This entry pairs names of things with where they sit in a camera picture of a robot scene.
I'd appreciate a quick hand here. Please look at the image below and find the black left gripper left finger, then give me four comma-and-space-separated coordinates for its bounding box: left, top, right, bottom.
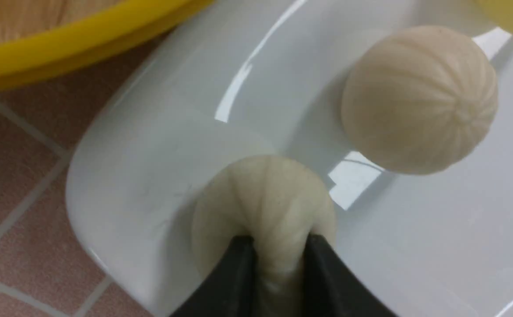
172, 236, 257, 317

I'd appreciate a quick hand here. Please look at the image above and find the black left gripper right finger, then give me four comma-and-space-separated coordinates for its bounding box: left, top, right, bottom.
303, 234, 395, 317

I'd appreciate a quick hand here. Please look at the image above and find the beige steamed bun back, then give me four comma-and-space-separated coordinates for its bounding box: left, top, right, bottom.
191, 155, 337, 317

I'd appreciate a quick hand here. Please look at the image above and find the beige steamed bun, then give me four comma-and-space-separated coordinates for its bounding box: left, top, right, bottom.
191, 155, 337, 317
341, 25, 498, 175

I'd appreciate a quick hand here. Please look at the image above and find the beige steamed bun front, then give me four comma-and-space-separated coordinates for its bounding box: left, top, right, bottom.
341, 25, 498, 175

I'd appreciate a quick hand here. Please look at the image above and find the pink checkered tablecloth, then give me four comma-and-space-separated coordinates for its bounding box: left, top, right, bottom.
0, 35, 165, 317

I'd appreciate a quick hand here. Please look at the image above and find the yellow-rimmed bamboo steamer basket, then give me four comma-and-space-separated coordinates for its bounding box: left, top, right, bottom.
0, 0, 212, 91

